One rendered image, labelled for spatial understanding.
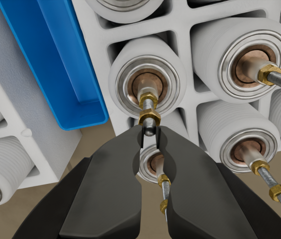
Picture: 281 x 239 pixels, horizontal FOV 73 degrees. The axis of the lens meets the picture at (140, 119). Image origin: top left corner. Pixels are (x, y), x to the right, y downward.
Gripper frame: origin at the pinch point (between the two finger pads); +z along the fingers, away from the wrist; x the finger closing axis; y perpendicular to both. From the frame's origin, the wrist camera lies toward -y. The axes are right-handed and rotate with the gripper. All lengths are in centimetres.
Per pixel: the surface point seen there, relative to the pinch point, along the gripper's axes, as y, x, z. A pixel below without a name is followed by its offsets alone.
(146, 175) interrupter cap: 14.2, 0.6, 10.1
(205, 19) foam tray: -6.8, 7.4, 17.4
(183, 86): 0.2, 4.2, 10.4
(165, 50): -3.6, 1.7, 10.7
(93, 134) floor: 23.9, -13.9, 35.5
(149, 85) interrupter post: -0.5, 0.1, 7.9
